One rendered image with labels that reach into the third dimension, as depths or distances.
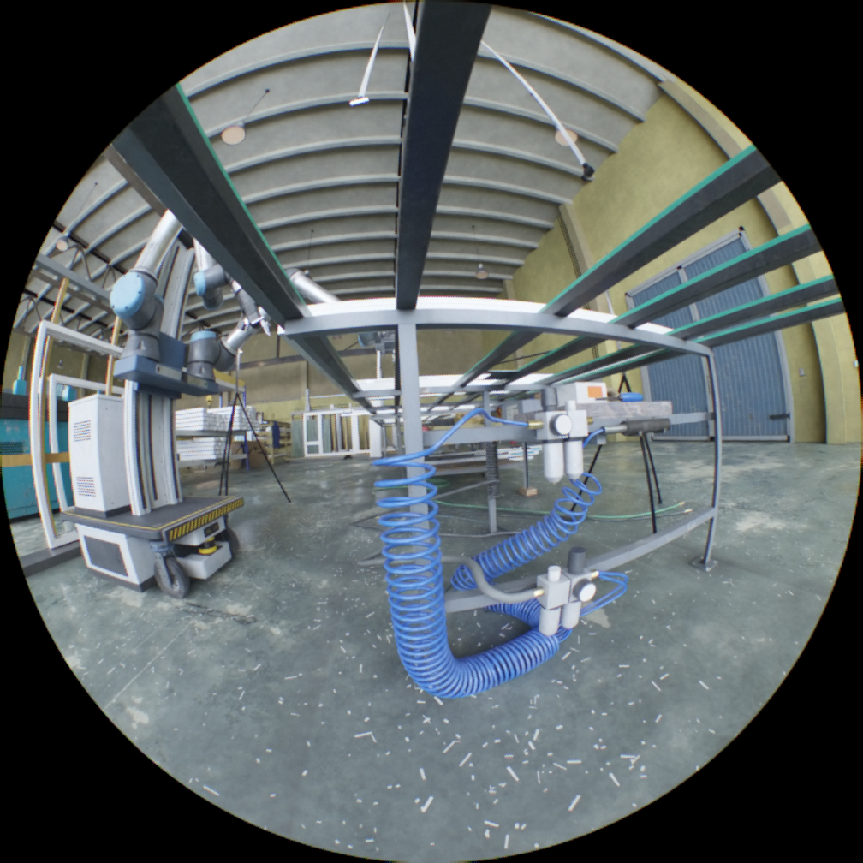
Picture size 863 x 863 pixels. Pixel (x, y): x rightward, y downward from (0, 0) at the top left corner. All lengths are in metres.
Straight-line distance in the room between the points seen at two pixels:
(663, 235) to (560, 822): 0.86
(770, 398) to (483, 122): 8.84
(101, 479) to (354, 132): 8.67
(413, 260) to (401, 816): 0.85
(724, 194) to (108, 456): 1.83
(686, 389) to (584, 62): 8.06
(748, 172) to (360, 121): 8.58
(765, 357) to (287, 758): 6.81
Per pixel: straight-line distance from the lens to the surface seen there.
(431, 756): 0.65
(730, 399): 6.72
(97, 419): 1.51
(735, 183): 0.43
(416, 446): 0.51
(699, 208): 0.44
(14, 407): 3.90
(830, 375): 5.92
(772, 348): 6.47
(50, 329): 2.63
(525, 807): 0.61
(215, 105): 9.16
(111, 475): 1.54
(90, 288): 2.95
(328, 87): 8.40
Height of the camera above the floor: 0.58
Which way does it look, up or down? level
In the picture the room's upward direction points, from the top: 4 degrees counter-clockwise
